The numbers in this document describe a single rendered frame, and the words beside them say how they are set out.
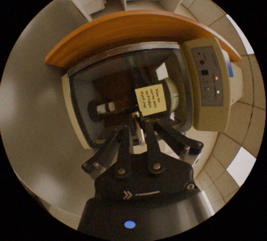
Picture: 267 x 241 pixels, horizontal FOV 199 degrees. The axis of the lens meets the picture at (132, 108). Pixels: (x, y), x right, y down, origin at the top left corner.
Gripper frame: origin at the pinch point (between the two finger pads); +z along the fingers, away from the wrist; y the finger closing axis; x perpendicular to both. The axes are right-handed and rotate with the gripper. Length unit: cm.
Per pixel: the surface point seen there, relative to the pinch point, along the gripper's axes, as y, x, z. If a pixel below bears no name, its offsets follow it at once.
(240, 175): 142, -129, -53
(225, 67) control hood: 29.7, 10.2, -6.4
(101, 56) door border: -5.8, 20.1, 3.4
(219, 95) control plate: 26.8, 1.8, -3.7
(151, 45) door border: 9.4, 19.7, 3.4
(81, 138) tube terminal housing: -24.0, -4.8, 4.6
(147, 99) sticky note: 3.9, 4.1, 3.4
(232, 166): 142, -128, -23
